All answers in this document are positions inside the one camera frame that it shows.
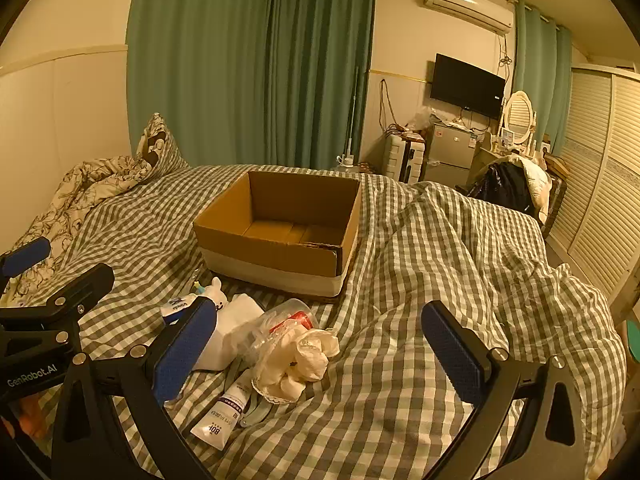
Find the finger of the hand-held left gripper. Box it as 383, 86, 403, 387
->
0, 262, 116, 333
0, 237, 52, 292

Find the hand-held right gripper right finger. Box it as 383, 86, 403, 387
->
421, 301, 593, 480

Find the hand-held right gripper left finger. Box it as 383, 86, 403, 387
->
50, 299, 218, 480

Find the white sock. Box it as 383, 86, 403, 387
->
192, 292, 267, 372

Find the white cream tube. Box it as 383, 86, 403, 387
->
190, 370, 254, 439

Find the grey-green band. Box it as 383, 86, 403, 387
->
239, 387, 275, 429

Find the clear plastic cup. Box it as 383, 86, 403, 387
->
245, 298, 327, 356

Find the white lace cloth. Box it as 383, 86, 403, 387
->
251, 328, 341, 404

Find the brown cardboard box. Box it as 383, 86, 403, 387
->
193, 170, 362, 298

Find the checked blanket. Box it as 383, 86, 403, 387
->
15, 162, 629, 480

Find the floral duvet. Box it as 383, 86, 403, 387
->
0, 152, 152, 307

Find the checked floral pillow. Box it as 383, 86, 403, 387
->
135, 112, 191, 172

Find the teal bin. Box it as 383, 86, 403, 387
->
620, 320, 640, 362

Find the white jacket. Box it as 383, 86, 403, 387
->
492, 154, 551, 222

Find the silver fridge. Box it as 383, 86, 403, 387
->
424, 122, 485, 189

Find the white suitcase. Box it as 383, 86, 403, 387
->
382, 132, 429, 184

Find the dressing table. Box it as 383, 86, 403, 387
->
471, 135, 542, 173

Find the white louvered wardrobe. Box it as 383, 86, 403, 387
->
542, 65, 640, 312

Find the clear plastic bag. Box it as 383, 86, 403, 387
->
405, 106, 437, 134

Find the white oval mirror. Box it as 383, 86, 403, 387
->
501, 91, 537, 149

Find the mop pole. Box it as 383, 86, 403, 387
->
345, 66, 361, 162

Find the wide green curtain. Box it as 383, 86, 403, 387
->
126, 0, 378, 169

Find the black television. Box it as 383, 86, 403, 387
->
430, 53, 506, 121

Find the narrow green curtain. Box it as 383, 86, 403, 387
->
514, 0, 574, 152

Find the white air conditioner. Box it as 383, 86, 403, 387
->
419, 0, 516, 36

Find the hanging wall cable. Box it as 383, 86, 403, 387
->
377, 79, 397, 134

